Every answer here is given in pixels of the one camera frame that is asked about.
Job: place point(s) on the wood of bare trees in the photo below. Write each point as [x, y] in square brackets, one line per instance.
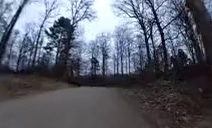
[144, 40]

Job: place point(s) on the dark evergreen tree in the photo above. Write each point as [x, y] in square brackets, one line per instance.
[62, 36]

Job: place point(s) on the grey asphalt path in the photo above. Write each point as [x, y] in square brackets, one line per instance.
[77, 108]

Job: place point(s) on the leaf-strewn ground verge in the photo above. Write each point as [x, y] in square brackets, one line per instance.
[24, 85]
[174, 103]

